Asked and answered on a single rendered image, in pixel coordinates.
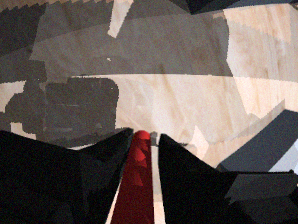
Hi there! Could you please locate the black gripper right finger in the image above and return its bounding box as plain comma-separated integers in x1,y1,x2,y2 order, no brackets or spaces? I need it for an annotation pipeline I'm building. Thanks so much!
157,133,298,224

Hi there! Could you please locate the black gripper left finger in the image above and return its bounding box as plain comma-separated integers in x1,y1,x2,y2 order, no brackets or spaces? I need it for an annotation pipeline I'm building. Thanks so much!
0,128,134,224

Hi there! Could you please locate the dark red peg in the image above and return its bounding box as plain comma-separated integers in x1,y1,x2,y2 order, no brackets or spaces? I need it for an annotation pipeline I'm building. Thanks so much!
110,131,154,224

